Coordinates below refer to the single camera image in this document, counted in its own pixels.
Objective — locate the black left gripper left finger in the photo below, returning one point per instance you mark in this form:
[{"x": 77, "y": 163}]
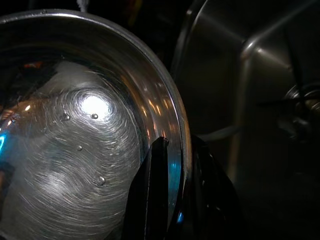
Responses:
[{"x": 145, "y": 205}]

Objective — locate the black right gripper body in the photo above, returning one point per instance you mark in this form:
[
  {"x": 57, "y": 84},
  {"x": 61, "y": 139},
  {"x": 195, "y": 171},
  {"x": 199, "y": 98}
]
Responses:
[{"x": 300, "y": 120}]

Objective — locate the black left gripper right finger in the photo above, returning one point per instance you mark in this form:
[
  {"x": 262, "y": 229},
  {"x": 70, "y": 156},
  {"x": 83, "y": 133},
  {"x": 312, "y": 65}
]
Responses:
[{"x": 210, "y": 205}]

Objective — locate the stainless steel bowl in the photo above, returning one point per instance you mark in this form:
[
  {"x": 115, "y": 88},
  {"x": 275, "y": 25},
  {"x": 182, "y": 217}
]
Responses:
[{"x": 75, "y": 150}]

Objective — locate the stainless steel sink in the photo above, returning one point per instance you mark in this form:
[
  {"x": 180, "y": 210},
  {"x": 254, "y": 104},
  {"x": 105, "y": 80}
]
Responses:
[{"x": 262, "y": 62}]

